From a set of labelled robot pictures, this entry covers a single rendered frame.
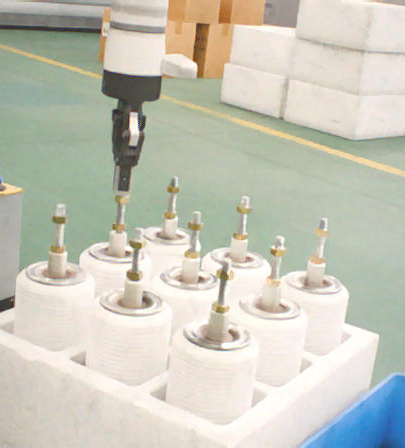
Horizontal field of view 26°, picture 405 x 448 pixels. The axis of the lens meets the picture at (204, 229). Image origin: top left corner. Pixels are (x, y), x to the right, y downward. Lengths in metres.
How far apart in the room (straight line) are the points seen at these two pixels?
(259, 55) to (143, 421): 3.15
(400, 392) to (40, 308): 0.52
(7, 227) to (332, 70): 2.62
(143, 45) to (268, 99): 2.86
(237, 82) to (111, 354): 3.14
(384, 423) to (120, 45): 0.63
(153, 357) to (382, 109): 2.81
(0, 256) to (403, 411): 0.60
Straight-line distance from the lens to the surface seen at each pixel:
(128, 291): 1.00
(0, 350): 1.07
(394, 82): 3.76
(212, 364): 0.92
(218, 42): 4.91
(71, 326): 1.06
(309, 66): 3.76
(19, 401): 1.07
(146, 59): 1.07
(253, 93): 3.98
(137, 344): 0.98
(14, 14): 6.45
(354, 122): 3.60
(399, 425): 1.29
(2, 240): 1.20
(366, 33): 3.56
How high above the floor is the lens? 0.64
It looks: 17 degrees down
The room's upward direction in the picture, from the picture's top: 7 degrees clockwise
